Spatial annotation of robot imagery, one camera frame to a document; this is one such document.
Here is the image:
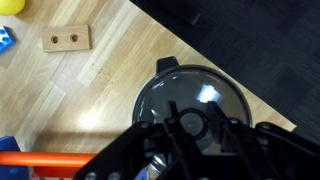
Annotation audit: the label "grey metal pot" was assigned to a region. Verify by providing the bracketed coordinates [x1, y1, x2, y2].
[131, 55, 253, 134]

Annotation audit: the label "yellow toy lemon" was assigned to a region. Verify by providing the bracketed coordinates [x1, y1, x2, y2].
[0, 0, 27, 17]

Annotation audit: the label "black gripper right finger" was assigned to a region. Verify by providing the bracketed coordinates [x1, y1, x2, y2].
[206, 100, 320, 180]

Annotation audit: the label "wooden toy workbench blue ends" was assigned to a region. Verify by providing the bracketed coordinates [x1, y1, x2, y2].
[0, 134, 149, 180]

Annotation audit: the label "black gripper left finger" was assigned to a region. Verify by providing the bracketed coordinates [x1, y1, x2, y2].
[72, 100, 208, 180]

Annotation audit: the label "blue building brick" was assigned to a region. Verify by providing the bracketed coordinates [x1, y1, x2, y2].
[0, 25, 17, 55]

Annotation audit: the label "wooden block with two holes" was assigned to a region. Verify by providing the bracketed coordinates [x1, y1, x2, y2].
[41, 24, 92, 53]

